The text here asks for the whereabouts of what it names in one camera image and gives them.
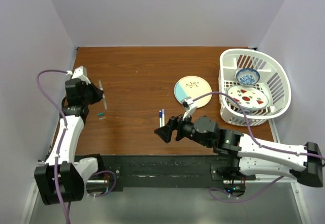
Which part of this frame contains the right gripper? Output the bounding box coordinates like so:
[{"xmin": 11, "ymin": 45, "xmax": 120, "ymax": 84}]
[{"xmin": 154, "ymin": 109, "xmax": 212, "ymax": 148}]

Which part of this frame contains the thin green white pen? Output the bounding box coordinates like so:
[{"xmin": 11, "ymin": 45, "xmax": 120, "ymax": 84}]
[{"xmin": 99, "ymin": 80, "xmax": 108, "ymax": 110}]

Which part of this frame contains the white marker with purple ink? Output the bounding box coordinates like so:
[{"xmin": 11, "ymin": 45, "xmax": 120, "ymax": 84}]
[{"xmin": 161, "ymin": 108, "xmax": 166, "ymax": 126}]

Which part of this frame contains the white marker black tip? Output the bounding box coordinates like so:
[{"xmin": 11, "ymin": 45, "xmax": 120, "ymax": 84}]
[{"xmin": 159, "ymin": 116, "xmax": 163, "ymax": 127}]

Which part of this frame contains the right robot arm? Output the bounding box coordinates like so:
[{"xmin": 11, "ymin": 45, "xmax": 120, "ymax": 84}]
[{"xmin": 154, "ymin": 116, "xmax": 323, "ymax": 187}]

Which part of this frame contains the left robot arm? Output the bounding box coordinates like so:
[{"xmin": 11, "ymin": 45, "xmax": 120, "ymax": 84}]
[{"xmin": 34, "ymin": 78, "xmax": 105, "ymax": 205}]

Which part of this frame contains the cream and blue plate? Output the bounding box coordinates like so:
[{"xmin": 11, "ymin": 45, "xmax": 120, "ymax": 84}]
[{"xmin": 174, "ymin": 76, "xmax": 212, "ymax": 102}]

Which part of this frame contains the watermelon pattern plate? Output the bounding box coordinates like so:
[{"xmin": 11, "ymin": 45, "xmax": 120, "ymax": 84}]
[{"xmin": 226, "ymin": 85, "xmax": 269, "ymax": 111}]

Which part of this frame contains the blue patterned bowl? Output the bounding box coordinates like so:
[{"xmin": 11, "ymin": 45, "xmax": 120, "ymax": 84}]
[{"xmin": 236, "ymin": 68, "xmax": 261, "ymax": 86}]

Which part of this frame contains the white plastic basket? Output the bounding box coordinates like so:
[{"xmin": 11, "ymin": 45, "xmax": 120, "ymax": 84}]
[{"xmin": 218, "ymin": 48, "xmax": 291, "ymax": 126}]

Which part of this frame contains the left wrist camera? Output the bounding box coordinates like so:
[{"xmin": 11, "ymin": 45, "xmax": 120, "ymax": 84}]
[{"xmin": 72, "ymin": 66, "xmax": 90, "ymax": 84}]

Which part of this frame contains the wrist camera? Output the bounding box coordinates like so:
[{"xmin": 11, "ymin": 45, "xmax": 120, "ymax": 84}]
[
  {"xmin": 72, "ymin": 66, "xmax": 90, "ymax": 84},
  {"xmin": 181, "ymin": 97, "xmax": 197, "ymax": 120}
]

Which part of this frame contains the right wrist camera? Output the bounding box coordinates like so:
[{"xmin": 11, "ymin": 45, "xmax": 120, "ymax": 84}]
[{"xmin": 181, "ymin": 97, "xmax": 197, "ymax": 120}]

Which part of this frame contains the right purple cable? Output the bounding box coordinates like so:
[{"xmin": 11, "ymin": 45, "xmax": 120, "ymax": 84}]
[{"xmin": 192, "ymin": 91, "xmax": 325, "ymax": 204}]

